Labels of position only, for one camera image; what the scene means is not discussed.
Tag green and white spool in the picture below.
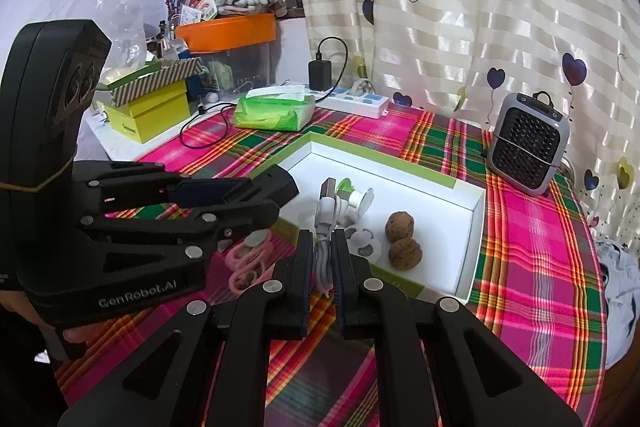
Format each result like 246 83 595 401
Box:
332 177 375 216

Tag black charger with cable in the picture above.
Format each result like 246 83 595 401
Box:
308 36 349 93

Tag white charging cable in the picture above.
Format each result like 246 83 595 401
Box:
312 176 347 299

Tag white power strip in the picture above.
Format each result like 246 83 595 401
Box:
300 86 390 119

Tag brown walnut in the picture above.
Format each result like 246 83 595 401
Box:
385 211 416 243
388 239 424 269

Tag white cloth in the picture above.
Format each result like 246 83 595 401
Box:
594 234 640 370

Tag clear plastic container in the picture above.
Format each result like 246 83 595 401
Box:
186 43 274 94

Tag pink and grey folding tool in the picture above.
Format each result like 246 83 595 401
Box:
225 230 275 268

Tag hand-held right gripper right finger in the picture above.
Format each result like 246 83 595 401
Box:
331 228 583 427

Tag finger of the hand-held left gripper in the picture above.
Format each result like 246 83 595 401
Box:
75 161 254 212
81 201 280 261

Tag thin black cable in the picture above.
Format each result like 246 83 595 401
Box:
179 102 242 150

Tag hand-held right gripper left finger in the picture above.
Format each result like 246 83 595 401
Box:
57 229 315 427

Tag clear plastic bag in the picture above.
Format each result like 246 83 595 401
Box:
94 0 152 68

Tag white and grey round gadget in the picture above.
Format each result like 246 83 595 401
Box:
345 227 386 259

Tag person's left hand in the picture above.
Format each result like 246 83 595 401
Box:
0 289 103 348

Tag grey mini heater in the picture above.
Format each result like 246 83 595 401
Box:
486 92 571 198

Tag green tissue pack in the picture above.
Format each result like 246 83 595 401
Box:
234 87 317 132

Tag green and white cardboard box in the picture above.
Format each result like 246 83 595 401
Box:
249 131 487 304

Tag striped curtain with hearts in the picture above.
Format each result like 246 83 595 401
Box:
292 0 640 230

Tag yellow cardboard box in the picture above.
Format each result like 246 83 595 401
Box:
102 79 192 144

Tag striped cardboard box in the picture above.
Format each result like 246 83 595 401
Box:
97 59 206 106

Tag orange plastic basin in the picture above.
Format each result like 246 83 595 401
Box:
174 13 278 54

